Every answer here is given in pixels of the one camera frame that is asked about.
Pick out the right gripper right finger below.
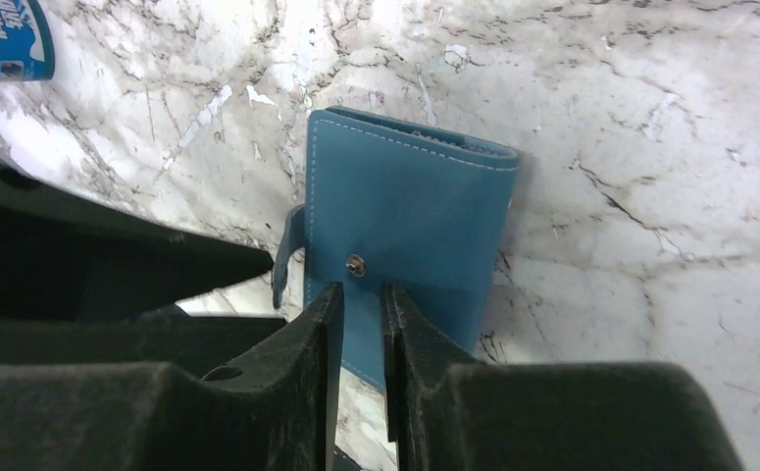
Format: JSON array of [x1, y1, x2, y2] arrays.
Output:
[[380, 284, 743, 470]]

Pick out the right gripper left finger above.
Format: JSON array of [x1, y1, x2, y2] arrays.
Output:
[[0, 283, 344, 470]]

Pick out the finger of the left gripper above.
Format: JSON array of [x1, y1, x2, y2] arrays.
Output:
[[0, 164, 274, 321], [0, 312, 287, 377]]

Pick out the blue card holder wallet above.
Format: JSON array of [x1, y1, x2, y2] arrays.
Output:
[[272, 107, 521, 391]]

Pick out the blue white round coaster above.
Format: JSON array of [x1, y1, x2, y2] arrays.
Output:
[[0, 0, 55, 81]]

